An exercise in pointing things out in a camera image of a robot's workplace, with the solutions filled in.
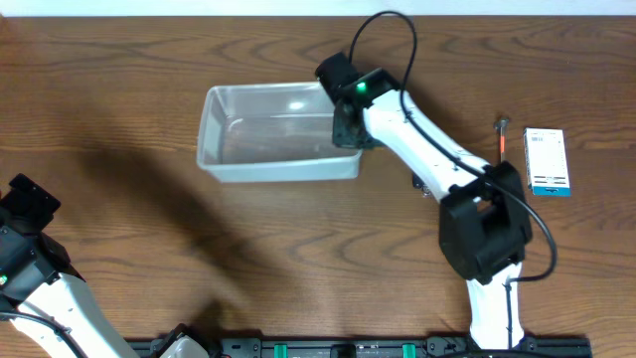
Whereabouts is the white blue tool box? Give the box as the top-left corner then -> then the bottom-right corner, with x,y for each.
524,127 -> 571,197

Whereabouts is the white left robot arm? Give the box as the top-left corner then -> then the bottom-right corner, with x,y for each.
1,173 -> 138,357

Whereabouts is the clear plastic container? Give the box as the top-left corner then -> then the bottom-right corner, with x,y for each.
196,82 -> 362,183

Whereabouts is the small hammer black handle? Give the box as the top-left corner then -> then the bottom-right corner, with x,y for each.
494,116 -> 510,162

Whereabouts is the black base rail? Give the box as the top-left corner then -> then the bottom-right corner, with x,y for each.
126,324 -> 593,358

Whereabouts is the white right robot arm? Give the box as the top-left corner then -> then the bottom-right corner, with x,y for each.
315,53 -> 532,350

